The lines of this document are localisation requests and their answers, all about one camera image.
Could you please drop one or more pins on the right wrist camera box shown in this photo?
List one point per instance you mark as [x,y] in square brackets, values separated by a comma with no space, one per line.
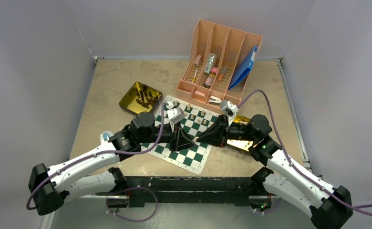
[230,110]

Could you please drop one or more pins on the grey box in organizer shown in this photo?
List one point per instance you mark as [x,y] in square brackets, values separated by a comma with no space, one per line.
[211,61]

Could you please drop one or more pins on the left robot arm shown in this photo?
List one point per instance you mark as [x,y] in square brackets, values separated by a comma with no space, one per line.
[49,185]

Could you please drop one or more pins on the white stapler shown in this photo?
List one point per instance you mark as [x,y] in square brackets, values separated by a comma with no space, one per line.
[213,100]

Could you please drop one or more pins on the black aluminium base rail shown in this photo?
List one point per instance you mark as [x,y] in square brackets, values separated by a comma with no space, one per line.
[239,191]

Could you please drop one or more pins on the gold tin with dark pieces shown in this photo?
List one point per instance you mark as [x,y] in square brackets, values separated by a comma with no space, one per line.
[141,98]

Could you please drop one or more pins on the green white chess board mat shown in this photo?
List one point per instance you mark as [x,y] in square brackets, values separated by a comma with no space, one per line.
[192,159]

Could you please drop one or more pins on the blue folder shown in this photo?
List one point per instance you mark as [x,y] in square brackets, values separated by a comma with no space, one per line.
[244,68]

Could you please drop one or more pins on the white blue round disc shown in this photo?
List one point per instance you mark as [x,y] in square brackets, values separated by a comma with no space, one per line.
[105,136]

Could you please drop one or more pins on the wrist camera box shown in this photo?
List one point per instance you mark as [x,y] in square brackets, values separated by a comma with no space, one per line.
[175,115]
[230,110]

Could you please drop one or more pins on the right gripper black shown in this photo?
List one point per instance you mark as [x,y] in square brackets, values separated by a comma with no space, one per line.
[216,134]

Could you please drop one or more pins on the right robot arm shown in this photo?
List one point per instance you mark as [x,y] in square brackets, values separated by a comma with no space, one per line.
[282,175]

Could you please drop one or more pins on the pink capped bottle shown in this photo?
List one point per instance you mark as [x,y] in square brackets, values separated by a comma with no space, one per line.
[211,76]

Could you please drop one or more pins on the pink desk organizer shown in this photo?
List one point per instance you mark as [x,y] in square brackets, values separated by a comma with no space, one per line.
[231,46]

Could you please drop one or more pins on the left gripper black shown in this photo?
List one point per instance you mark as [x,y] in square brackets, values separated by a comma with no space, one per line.
[179,140]

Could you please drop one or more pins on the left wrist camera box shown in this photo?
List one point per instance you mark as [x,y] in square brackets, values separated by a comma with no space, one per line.
[175,115]

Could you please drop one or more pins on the gold tin with white pieces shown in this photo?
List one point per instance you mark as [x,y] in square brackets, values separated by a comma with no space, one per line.
[239,145]

